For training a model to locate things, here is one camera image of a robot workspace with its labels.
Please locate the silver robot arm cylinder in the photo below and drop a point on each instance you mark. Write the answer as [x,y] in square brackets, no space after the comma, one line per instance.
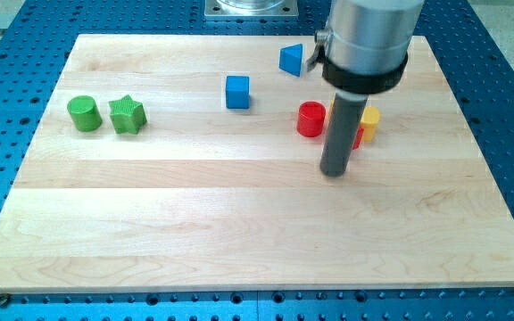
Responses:
[366,37]

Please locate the blue cube block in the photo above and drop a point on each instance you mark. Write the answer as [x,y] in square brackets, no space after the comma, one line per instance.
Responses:
[237,92]

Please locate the green star block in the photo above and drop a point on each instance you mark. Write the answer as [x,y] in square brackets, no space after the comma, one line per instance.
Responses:
[127,115]

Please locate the red cylinder block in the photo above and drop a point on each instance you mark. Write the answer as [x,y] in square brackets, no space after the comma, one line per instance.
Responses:
[311,116]

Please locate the light wooden board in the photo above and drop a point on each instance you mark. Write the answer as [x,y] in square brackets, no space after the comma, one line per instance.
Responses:
[206,198]

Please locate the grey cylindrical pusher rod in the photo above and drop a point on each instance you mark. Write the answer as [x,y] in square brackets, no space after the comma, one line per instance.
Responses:
[344,121]

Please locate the small red block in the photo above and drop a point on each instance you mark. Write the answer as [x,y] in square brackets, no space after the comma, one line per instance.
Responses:
[358,138]

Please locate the blue triangular prism block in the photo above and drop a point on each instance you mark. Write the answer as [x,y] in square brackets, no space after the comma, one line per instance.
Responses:
[290,59]

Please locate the yellow cylinder block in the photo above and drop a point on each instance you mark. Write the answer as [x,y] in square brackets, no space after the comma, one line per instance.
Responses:
[369,123]

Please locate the green cylinder block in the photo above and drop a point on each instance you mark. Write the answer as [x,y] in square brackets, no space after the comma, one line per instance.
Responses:
[84,113]

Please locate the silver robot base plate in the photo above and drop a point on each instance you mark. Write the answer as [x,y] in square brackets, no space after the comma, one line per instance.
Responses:
[250,8]

